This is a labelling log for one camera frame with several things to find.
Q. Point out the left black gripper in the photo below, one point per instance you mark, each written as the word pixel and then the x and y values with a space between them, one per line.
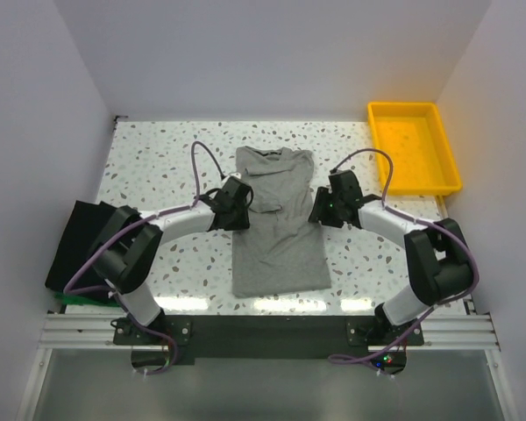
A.
pixel 243 222

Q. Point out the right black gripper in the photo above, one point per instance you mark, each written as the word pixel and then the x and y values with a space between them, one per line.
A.
pixel 318 212

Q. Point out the grey t shirt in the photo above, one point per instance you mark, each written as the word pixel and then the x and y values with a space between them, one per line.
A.
pixel 281 252

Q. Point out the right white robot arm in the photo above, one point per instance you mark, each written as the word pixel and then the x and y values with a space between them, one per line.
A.
pixel 439 263

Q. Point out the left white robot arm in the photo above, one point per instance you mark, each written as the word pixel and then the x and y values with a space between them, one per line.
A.
pixel 125 249

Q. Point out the yellow plastic bin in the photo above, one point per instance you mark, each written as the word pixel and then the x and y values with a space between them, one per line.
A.
pixel 412 134

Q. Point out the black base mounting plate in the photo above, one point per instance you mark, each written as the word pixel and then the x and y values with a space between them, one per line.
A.
pixel 275 337

